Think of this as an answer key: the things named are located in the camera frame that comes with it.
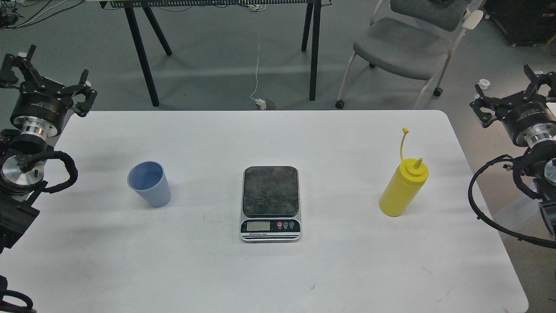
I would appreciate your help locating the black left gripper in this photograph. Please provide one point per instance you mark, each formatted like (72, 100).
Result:
(41, 98)

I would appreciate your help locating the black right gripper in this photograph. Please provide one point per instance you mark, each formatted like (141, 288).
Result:
(519, 114)

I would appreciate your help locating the yellow squeeze bottle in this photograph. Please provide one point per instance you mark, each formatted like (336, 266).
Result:
(408, 178)

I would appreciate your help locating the blue ribbed plastic cup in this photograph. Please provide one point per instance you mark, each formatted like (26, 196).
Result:
(149, 181)

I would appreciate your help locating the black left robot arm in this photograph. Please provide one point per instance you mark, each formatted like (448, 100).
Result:
(24, 152)

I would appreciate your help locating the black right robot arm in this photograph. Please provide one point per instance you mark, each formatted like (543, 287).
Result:
(533, 174)

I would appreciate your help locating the digital kitchen scale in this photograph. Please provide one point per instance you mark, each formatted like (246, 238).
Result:
(271, 210)

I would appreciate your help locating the white plastic spool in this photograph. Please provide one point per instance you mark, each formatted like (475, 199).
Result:
(480, 87)

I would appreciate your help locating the black cabinet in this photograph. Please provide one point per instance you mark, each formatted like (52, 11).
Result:
(523, 22)

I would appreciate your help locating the grey office chair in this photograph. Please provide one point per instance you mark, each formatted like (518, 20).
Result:
(408, 51)

